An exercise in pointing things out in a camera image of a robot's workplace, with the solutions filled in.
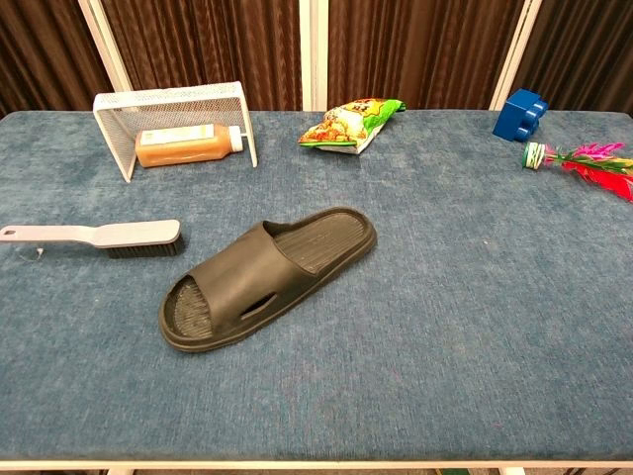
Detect grey cleaning brush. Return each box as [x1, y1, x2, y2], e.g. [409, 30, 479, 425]
[0, 219, 184, 260]

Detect white screen post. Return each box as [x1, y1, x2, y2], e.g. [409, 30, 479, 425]
[299, 0, 330, 112]
[77, 0, 134, 94]
[488, 0, 544, 111]

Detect blue toy building brick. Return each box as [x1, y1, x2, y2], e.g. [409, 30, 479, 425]
[492, 88, 550, 142]

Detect green snack bag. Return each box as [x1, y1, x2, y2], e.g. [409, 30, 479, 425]
[298, 97, 407, 155]

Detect black rubber slide sandal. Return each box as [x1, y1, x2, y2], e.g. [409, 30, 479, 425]
[157, 206, 379, 354]

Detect white table frame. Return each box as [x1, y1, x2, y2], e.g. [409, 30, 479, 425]
[0, 459, 633, 475]

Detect orange juice bottle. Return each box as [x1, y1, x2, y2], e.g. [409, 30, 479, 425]
[134, 123, 244, 169]

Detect white mesh metal rack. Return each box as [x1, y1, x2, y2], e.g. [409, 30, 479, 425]
[92, 80, 260, 184]

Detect pink feather shuttlecock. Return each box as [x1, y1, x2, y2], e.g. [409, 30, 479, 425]
[522, 141, 633, 203]

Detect brown pleated screen panel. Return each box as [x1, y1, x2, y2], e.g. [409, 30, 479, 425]
[101, 0, 303, 111]
[326, 0, 525, 111]
[513, 0, 633, 113]
[0, 0, 116, 119]

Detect blue fabric table cover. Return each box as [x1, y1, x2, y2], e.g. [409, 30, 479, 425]
[0, 109, 633, 464]

